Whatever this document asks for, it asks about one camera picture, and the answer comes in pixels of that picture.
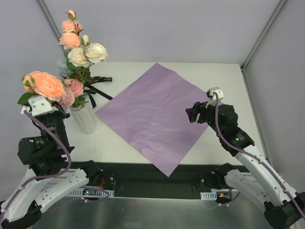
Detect pink artificial flower stem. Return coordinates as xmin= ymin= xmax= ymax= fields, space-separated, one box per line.
xmin=59 ymin=78 xmax=88 ymax=110

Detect orange artificial flower stem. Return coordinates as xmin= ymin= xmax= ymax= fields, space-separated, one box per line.
xmin=17 ymin=71 xmax=64 ymax=105

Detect purple tissue paper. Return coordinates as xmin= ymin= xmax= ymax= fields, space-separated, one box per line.
xmin=96 ymin=62 xmax=225 ymax=175

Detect black ribbon gold lettering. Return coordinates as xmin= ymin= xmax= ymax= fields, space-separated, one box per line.
xmin=84 ymin=76 xmax=113 ymax=108

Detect blue artificial flower stem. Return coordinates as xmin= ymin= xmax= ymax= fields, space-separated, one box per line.
xmin=57 ymin=59 xmax=70 ymax=78

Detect white pink flower stem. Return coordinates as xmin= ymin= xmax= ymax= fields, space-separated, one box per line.
xmin=67 ymin=35 xmax=108 ymax=81

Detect peach artificial flower stem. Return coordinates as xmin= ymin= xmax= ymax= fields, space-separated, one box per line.
xmin=59 ymin=10 xmax=83 ymax=50

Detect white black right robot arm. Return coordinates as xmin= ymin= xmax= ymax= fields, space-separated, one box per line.
xmin=185 ymin=102 xmax=305 ymax=229

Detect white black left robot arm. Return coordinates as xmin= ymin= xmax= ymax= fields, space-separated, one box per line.
xmin=0 ymin=105 xmax=102 ymax=229

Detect white ribbed vase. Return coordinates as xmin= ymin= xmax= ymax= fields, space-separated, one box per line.
xmin=70 ymin=106 xmax=97 ymax=134

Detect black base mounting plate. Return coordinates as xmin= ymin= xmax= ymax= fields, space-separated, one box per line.
xmin=91 ymin=163 xmax=229 ymax=199

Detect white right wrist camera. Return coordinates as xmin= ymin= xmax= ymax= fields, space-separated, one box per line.
xmin=205 ymin=87 xmax=224 ymax=107

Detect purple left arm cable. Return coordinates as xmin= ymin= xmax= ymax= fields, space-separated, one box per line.
xmin=0 ymin=111 xmax=112 ymax=222

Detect white left cable duct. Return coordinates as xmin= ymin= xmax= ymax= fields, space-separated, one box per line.
xmin=65 ymin=187 xmax=114 ymax=198

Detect white cable duct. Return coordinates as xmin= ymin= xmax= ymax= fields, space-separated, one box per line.
xmin=65 ymin=187 xmax=114 ymax=198
xmin=200 ymin=191 xmax=217 ymax=201

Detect white right cable duct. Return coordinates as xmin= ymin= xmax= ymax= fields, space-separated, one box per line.
xmin=200 ymin=191 xmax=217 ymax=201

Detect aluminium left corner post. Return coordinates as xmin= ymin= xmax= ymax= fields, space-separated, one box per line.
xmin=35 ymin=0 xmax=81 ymax=71

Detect aluminium corner post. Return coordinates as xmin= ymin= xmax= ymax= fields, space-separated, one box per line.
xmin=240 ymin=0 xmax=289 ymax=71
xmin=35 ymin=0 xmax=81 ymax=71

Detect aluminium right corner post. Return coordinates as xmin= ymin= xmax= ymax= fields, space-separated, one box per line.
xmin=240 ymin=0 xmax=289 ymax=71

